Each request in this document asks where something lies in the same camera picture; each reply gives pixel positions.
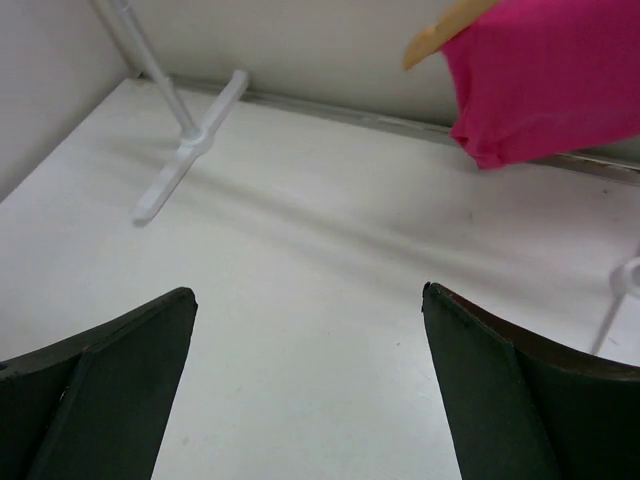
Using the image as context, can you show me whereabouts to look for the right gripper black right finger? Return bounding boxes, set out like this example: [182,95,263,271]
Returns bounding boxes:
[422,282,639,479]

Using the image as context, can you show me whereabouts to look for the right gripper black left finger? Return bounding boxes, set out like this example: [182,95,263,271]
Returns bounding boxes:
[1,287,198,479]

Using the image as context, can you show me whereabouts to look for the pink trousers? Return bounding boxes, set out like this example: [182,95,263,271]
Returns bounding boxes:
[441,0,639,169]

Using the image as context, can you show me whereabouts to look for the wooden clothes hanger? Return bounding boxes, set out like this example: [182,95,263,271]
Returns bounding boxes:
[402,0,499,71]

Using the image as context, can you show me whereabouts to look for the white clothes rack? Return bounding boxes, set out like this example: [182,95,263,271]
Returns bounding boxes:
[109,1,639,357]

